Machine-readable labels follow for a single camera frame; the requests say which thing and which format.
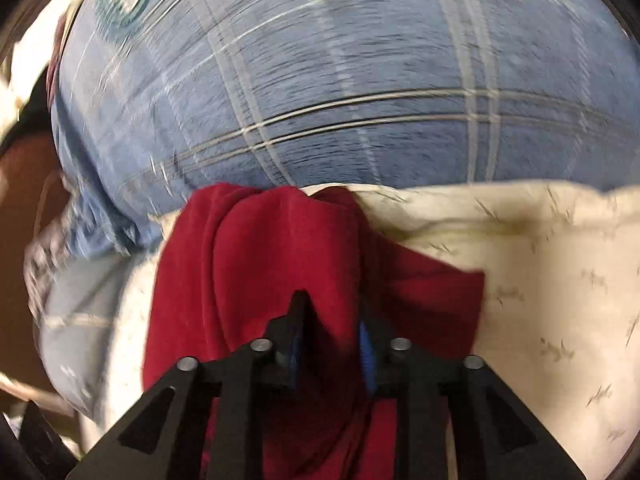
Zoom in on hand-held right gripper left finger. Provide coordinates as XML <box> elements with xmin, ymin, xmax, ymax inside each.
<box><xmin>65</xmin><ymin>290</ymin><xmax>313</xmax><ymax>480</ymax></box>

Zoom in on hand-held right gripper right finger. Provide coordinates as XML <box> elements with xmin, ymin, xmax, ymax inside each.
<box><xmin>356</xmin><ymin>300</ymin><xmax>587</xmax><ymax>480</ymax></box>

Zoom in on red cloth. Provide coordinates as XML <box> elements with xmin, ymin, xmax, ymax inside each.
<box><xmin>141</xmin><ymin>183</ymin><xmax>487</xmax><ymax>480</ymax></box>

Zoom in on blue plaid blanket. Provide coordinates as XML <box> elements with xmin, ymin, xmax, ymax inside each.
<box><xmin>46</xmin><ymin>0</ymin><xmax>640</xmax><ymax>263</ymax></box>

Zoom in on light blue jeans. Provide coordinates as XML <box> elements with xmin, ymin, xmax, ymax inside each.
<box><xmin>32</xmin><ymin>252</ymin><xmax>153</xmax><ymax>423</ymax></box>

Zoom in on brown wooden headboard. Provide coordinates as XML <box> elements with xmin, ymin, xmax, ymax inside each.
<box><xmin>0</xmin><ymin>132</ymin><xmax>83</xmax><ymax>403</ymax></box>

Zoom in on grey white patterned cloth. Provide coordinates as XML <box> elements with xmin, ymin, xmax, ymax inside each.
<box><xmin>22</xmin><ymin>210</ymin><xmax>81</xmax><ymax>316</ymax></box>

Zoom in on white printed bed sheet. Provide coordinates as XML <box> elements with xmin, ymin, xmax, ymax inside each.
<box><xmin>80</xmin><ymin>177</ymin><xmax>640</xmax><ymax>480</ymax></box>

